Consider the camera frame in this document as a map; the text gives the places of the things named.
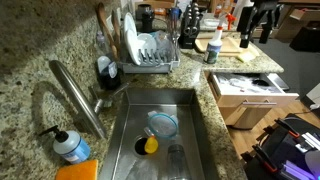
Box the long wooden spoon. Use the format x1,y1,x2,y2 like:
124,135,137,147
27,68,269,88
96,2,120,62

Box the cardboard box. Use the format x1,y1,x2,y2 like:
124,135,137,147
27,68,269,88
275,6,320,41

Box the short wooden spoon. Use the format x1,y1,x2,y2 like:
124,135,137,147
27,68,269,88
111,9,123,52

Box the black coffee maker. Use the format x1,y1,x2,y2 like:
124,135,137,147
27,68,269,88
135,3,156,34

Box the black bin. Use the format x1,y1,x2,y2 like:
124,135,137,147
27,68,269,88
289,20,320,53

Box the stainless steel sink basin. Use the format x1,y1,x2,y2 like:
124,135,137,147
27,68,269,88
98,87,219,180

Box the metal drawer handle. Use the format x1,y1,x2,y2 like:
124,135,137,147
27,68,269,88
242,99,278,107

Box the orange sponge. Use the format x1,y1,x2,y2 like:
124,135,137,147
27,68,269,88
54,159,100,180

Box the open wooden drawer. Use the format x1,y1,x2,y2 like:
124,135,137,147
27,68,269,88
207,71,300,109

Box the blue soap pump dispenser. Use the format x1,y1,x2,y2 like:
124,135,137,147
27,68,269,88
39,125,92,165

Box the round black lid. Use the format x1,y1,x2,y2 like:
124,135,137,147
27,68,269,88
252,78,270,87

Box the black robot cart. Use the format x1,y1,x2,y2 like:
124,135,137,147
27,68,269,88
241,114,320,180

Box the stainless steel kitchen faucet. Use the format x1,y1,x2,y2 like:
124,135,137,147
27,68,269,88
49,59,130,140

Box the large white plate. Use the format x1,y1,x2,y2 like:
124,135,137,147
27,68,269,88
123,12,143,66

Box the clear glass jar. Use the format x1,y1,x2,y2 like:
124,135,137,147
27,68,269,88
166,143,191,180

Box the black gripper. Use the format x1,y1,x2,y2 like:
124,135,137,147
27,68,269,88
236,0,281,50

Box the clear drinking glass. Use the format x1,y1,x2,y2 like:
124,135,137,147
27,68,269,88
154,31,173,52

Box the large bamboo cutting board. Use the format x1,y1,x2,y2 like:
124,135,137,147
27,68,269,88
199,41,261,58

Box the clear lid with teal rim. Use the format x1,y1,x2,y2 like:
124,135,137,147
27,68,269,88
146,110,180,140

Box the yellow sponge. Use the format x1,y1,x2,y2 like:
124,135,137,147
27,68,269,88
237,51,257,64

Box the small white plate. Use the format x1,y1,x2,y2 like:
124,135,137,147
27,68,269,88
137,32,158,54

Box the grey dish drying rack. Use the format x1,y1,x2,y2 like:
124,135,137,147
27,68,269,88
118,31,182,75

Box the black knife block with knives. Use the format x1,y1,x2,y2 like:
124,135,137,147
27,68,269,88
178,3,202,50

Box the white spray bottle orange trigger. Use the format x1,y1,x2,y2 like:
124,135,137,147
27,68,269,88
203,12,238,65

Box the small bamboo cutting board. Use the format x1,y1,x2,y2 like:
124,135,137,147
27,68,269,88
194,35,242,54

